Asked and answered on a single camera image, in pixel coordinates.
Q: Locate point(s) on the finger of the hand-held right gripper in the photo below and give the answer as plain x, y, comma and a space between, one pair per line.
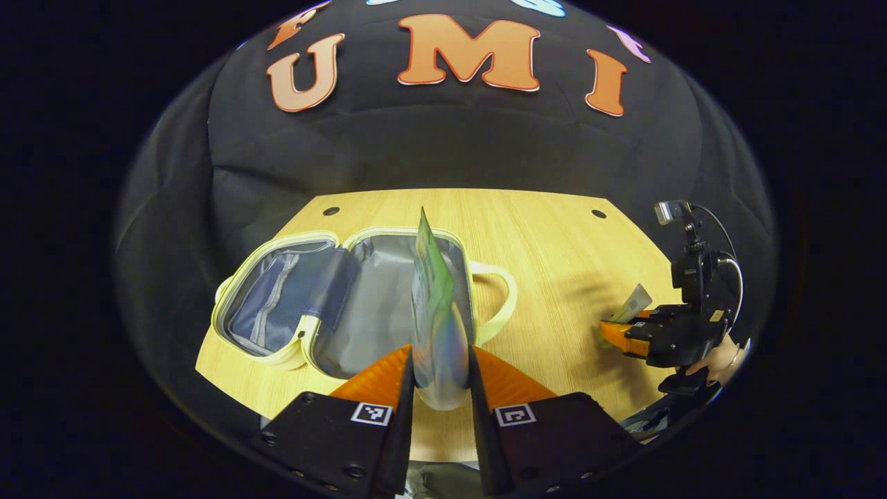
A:
620, 336
662, 314

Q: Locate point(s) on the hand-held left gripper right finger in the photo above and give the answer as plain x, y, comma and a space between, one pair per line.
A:
485, 450

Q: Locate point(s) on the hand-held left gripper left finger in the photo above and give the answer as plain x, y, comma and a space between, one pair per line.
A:
400, 443

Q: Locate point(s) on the small grey sachet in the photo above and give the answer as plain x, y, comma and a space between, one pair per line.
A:
634, 303

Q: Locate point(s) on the large green silver sachet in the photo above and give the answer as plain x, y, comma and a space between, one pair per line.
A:
436, 333

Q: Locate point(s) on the cream suitcase with grey lining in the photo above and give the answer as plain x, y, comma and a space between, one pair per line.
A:
374, 312

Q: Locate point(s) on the person's grey clothing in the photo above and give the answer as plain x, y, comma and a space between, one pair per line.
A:
436, 482

